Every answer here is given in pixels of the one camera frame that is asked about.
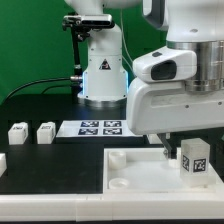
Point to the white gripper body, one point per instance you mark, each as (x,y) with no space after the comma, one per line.
(166,107)

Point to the black camera on stand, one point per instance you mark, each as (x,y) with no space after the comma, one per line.
(80,27)

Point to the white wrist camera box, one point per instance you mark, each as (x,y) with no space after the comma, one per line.
(166,65)

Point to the white square tabletop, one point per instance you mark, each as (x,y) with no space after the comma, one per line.
(147,170)

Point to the white marker sheet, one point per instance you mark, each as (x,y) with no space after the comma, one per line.
(94,128)

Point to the white block left edge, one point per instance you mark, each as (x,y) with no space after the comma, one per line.
(3,164)

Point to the white L-shaped fence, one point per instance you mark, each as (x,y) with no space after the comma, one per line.
(113,206)

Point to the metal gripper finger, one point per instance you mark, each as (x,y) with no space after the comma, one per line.
(170,147)

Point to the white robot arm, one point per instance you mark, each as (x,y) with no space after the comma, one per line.
(196,25)

